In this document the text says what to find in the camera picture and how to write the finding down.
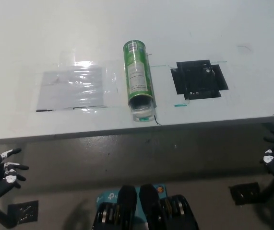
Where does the clear plastic chips tray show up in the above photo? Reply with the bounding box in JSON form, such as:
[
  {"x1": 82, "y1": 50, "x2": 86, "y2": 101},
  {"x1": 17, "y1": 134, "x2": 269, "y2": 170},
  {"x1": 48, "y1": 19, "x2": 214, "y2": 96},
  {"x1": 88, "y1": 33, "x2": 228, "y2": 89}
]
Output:
[{"x1": 129, "y1": 100, "x2": 157, "y2": 123}]

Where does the green chips can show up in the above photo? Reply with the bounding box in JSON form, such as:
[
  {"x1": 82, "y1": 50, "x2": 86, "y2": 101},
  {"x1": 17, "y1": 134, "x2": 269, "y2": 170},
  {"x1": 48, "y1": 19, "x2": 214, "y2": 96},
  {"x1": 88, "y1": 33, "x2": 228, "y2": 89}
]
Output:
[{"x1": 122, "y1": 40, "x2": 157, "y2": 111}]

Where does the teal router box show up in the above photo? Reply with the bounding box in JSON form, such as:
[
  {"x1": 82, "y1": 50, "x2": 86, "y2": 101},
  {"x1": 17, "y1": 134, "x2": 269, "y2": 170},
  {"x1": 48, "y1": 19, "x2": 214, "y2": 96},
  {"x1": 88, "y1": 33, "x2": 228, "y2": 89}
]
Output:
[{"x1": 95, "y1": 184, "x2": 168, "y2": 219}]

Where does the black tape patch on table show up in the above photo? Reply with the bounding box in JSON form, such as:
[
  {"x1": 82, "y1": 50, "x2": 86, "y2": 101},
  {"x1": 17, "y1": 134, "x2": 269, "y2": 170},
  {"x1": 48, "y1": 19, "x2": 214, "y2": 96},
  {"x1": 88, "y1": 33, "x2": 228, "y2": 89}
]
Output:
[{"x1": 170, "y1": 59, "x2": 230, "y2": 101}]

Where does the clear plastic film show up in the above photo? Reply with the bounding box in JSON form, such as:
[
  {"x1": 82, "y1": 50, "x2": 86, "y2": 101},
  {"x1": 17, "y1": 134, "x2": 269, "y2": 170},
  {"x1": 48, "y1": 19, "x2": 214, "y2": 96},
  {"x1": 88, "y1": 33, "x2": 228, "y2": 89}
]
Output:
[{"x1": 32, "y1": 59, "x2": 119, "y2": 114}]

